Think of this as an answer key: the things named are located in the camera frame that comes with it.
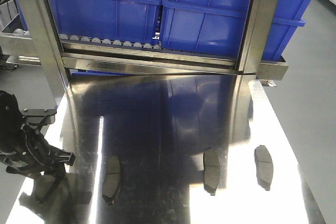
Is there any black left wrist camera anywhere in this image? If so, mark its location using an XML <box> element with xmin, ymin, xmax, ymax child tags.
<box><xmin>21</xmin><ymin>109</ymin><xmax>57</xmax><ymax>126</ymax></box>

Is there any blue plastic bin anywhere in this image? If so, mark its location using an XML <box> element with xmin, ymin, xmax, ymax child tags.
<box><xmin>160</xmin><ymin>0</ymin><xmax>311</xmax><ymax>61</ymax></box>
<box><xmin>41</xmin><ymin>0</ymin><xmax>162</xmax><ymax>46</ymax></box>

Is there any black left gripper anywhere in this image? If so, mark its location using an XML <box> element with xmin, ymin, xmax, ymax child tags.
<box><xmin>1</xmin><ymin>90</ymin><xmax>76</xmax><ymax>203</ymax></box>

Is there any left blue plastic bin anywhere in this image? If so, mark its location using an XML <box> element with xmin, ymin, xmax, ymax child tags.
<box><xmin>41</xmin><ymin>0</ymin><xmax>162</xmax><ymax>46</ymax></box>

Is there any grey brake pad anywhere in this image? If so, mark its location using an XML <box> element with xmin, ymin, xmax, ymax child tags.
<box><xmin>254</xmin><ymin>145</ymin><xmax>274</xmax><ymax>191</ymax></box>
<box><xmin>102</xmin><ymin>155</ymin><xmax>121</xmax><ymax>205</ymax></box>
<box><xmin>203</xmin><ymin>148</ymin><xmax>221</xmax><ymax>196</ymax></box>
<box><xmin>34</xmin><ymin>175</ymin><xmax>56</xmax><ymax>203</ymax></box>

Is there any right blue plastic bin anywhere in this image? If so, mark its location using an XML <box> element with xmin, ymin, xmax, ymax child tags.
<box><xmin>160</xmin><ymin>0</ymin><xmax>311</xmax><ymax>61</ymax></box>

